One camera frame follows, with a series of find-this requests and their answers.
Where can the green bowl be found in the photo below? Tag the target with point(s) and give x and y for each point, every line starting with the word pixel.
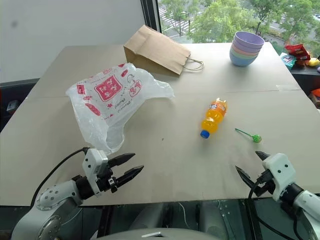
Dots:
pixel 233 53

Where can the orange soda bottle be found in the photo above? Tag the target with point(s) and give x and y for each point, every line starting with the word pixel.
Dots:
pixel 214 117

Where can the black side shelf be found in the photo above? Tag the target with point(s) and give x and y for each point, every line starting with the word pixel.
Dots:
pixel 308 80

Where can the black window frame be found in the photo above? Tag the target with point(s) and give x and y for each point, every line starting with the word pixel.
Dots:
pixel 151 13

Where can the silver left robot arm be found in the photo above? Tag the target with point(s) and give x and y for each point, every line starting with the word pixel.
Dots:
pixel 53 200

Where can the green lollipop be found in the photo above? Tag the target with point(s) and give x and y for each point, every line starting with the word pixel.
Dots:
pixel 255 138

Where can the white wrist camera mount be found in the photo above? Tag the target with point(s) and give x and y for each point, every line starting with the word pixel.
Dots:
pixel 281 170
pixel 93 165

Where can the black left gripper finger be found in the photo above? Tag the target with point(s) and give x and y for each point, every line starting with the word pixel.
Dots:
pixel 121 158
pixel 130 173

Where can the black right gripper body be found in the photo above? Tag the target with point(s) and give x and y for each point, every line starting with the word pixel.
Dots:
pixel 265 183

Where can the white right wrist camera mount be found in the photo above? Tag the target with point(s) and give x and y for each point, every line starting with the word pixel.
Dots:
pixel 281 170

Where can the white red-printed plastic bag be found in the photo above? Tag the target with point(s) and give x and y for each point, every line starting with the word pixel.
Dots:
pixel 110 100

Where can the purple bowl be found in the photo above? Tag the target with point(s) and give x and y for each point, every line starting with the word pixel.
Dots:
pixel 248 41

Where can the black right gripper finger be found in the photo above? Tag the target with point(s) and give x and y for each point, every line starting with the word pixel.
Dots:
pixel 262 155
pixel 246 176

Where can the red snack bag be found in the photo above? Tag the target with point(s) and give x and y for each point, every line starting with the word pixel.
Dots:
pixel 297 51

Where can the pink bowl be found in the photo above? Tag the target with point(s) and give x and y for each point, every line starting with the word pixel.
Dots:
pixel 235 48

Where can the dark side cabinet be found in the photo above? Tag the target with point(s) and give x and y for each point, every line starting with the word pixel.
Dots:
pixel 15 100

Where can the grey robot torso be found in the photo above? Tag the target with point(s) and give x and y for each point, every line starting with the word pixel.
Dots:
pixel 155 233

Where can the yellow toy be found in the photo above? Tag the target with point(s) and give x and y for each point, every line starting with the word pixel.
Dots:
pixel 313 62

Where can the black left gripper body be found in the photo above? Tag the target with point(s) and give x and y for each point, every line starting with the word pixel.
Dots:
pixel 107 180

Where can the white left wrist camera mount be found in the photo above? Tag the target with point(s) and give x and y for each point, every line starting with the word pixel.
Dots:
pixel 93 165

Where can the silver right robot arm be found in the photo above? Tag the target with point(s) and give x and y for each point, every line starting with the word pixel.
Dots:
pixel 308 210

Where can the orange box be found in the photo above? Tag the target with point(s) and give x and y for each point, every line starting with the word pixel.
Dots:
pixel 316 97

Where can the blue bowl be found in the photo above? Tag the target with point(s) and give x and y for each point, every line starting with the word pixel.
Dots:
pixel 242 60

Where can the brown paper bag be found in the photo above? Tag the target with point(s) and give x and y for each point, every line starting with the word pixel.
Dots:
pixel 157 51

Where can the teal snack packet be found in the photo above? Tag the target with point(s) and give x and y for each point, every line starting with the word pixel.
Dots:
pixel 288 60

